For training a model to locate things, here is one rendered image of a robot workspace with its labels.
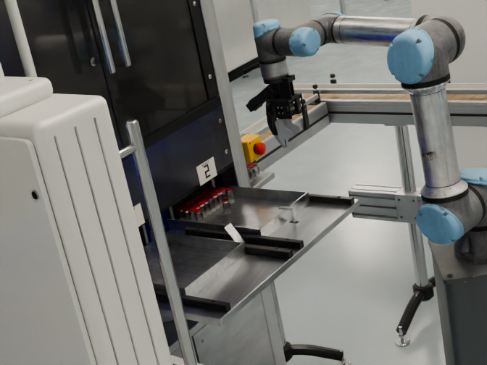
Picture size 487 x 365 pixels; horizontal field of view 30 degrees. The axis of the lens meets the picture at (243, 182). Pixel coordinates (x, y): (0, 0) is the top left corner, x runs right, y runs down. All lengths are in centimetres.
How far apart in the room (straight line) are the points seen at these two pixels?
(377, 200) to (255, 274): 131
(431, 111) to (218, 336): 107
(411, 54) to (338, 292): 206
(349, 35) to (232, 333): 104
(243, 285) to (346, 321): 156
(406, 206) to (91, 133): 211
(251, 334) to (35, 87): 155
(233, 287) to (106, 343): 68
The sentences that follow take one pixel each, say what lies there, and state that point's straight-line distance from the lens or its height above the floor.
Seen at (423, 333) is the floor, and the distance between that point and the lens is 367.
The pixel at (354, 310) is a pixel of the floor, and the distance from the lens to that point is 388.
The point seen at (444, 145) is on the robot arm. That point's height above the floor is 115.
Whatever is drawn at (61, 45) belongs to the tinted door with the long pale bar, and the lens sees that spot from 231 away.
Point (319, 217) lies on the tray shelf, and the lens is 260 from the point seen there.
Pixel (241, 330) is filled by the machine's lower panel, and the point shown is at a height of 47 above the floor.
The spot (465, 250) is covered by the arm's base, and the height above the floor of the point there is 82.
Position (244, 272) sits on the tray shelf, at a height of 88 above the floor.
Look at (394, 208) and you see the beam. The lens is 356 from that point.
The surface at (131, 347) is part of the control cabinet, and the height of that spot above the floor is 109.
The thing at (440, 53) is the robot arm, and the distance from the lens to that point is 216.
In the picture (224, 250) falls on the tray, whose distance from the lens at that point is 250.
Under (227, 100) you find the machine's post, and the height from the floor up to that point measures 119.
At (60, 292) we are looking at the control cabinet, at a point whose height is 124.
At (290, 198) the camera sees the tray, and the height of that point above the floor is 89.
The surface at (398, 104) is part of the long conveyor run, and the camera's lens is 335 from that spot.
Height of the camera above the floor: 192
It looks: 21 degrees down
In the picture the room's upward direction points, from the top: 12 degrees counter-clockwise
